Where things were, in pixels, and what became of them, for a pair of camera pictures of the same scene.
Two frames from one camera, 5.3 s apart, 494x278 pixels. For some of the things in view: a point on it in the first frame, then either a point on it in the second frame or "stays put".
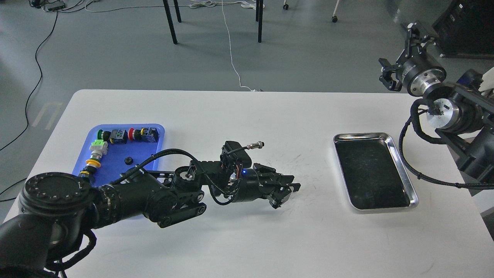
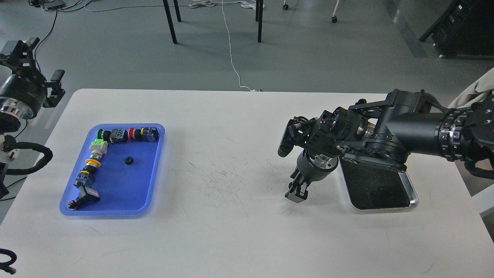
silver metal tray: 374,176 stays put
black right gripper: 421,73 -> 312,168
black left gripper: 252,185 -> 24,92
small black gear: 128,160 stays put
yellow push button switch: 92,164 stays put
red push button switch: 146,134 stays put
